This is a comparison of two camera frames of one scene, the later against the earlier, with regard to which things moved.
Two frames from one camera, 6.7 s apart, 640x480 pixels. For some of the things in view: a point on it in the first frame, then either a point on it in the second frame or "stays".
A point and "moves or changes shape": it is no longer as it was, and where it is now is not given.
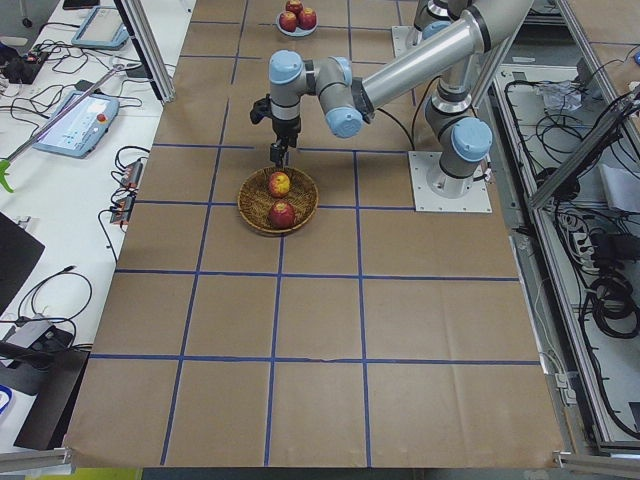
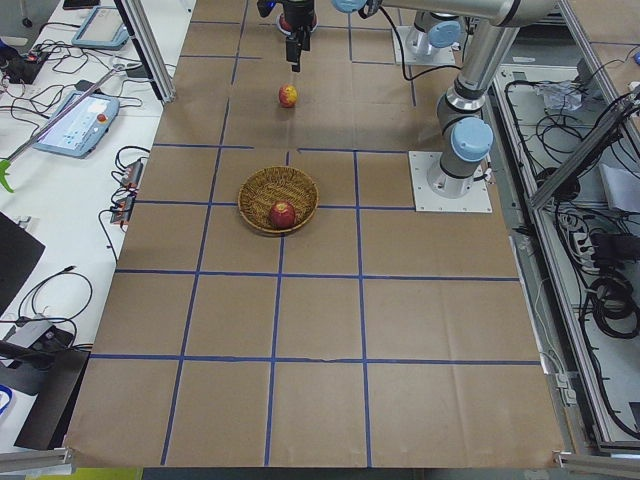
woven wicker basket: x=254 y=198 stays
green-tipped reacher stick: x=6 y=165 stays
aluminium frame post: x=139 y=24 stays
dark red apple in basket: x=282 y=215 stays
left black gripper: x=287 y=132 → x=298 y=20
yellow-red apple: x=279 y=184 moves or changes shape
